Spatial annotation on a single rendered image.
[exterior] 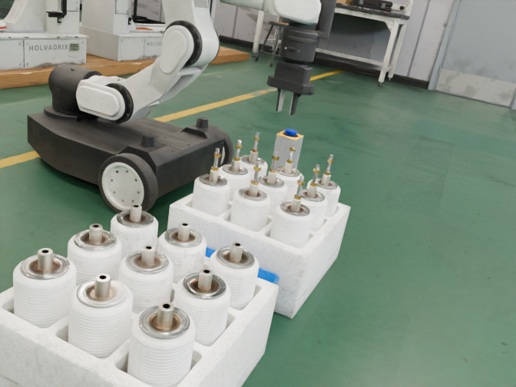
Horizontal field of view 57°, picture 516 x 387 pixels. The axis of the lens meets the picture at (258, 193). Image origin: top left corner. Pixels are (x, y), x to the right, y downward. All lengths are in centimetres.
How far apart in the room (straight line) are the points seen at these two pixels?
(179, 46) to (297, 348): 96
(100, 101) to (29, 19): 170
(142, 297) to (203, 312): 12
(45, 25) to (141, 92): 185
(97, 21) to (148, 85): 225
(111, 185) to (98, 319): 86
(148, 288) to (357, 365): 53
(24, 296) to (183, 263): 28
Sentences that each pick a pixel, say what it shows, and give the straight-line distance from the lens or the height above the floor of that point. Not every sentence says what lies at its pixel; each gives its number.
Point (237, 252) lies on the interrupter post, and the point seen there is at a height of 27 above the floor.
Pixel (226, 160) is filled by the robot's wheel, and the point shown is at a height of 9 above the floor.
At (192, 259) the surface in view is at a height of 23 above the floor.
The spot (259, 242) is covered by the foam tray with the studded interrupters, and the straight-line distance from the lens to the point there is 117.
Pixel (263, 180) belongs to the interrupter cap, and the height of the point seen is 25.
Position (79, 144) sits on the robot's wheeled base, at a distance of 171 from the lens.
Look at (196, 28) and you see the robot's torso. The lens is 159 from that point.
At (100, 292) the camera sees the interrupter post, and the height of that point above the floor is 26.
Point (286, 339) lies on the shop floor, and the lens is 117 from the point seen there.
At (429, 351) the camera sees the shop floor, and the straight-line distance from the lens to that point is 129.
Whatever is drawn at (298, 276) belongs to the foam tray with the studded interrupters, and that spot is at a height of 12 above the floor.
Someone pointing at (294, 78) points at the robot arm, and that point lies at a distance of 122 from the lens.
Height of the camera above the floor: 72
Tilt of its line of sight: 23 degrees down
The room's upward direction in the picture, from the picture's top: 10 degrees clockwise
